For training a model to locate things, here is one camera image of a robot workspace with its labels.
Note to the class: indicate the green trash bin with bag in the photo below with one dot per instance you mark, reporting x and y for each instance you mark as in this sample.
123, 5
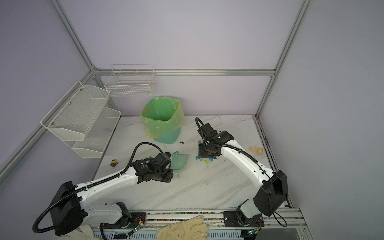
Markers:
162, 119

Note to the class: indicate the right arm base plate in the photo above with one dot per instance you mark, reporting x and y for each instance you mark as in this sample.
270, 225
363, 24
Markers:
237, 219

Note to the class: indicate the green plastic dustpan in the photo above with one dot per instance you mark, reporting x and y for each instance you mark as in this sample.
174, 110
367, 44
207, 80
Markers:
179, 162

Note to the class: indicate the aluminium rail front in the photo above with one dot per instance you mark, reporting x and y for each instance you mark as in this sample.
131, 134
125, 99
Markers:
291, 218

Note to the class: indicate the beige work glove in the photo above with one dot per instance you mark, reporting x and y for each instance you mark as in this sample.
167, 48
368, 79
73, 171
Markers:
192, 229

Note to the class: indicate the white wire basket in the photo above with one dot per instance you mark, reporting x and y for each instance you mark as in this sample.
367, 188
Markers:
131, 80

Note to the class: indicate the white work glove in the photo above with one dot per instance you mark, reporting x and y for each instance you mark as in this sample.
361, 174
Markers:
83, 232

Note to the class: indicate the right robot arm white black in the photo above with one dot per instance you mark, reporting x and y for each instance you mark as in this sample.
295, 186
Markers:
271, 186

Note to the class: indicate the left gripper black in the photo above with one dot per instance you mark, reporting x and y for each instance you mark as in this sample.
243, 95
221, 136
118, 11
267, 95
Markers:
169, 176

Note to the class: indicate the lower white mesh shelf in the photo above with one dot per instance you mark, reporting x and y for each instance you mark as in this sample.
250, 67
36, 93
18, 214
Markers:
99, 136

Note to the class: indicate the white mesh shelf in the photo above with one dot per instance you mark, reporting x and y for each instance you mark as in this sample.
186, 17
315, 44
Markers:
99, 136
73, 117

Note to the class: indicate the small yellow toy figure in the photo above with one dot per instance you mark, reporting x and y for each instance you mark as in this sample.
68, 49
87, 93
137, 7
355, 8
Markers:
113, 163

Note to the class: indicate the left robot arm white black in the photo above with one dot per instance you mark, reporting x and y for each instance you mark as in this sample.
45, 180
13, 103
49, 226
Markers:
81, 209

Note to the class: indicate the upper white mesh shelf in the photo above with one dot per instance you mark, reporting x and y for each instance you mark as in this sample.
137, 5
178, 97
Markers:
73, 117

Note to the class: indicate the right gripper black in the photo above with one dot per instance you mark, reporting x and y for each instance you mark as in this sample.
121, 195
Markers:
201, 154

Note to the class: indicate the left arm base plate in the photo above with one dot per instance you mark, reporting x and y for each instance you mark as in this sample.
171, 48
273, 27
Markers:
128, 220

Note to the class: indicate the blue green scrap centre bottom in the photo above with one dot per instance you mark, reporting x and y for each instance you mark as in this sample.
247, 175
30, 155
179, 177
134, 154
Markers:
207, 161

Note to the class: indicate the beige small toy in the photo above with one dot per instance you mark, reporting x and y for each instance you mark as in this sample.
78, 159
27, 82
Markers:
256, 149

